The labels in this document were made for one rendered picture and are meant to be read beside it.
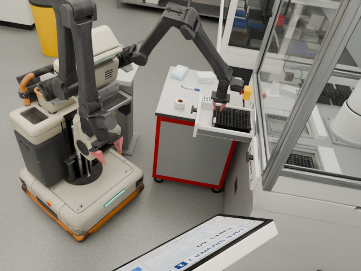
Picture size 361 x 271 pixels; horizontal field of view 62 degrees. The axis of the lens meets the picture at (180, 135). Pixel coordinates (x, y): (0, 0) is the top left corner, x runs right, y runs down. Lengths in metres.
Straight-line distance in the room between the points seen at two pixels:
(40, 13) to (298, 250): 3.44
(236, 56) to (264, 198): 1.36
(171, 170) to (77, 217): 0.77
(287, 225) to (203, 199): 0.99
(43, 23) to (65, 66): 2.78
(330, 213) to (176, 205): 1.22
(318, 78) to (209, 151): 1.25
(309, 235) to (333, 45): 1.02
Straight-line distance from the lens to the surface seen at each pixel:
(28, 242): 2.35
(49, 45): 4.13
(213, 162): 2.23
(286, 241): 1.77
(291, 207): 1.52
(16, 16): 4.88
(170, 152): 2.21
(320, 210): 1.56
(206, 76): 2.31
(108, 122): 1.20
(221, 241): 0.96
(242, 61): 2.52
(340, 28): 1.00
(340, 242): 1.81
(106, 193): 2.12
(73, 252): 2.24
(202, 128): 1.71
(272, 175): 1.34
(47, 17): 3.96
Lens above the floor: 1.97
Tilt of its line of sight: 42 degrees down
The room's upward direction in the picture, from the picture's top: 9 degrees clockwise
